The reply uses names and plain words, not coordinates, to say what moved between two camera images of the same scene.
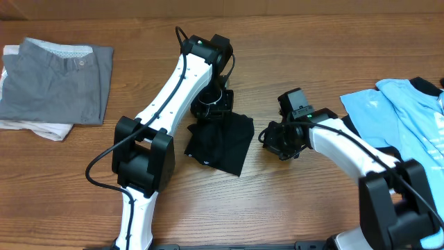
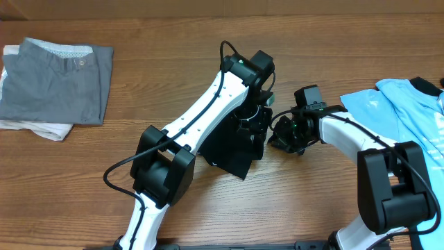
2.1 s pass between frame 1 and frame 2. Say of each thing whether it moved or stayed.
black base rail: stayed
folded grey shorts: stayed
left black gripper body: moved
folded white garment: stayed
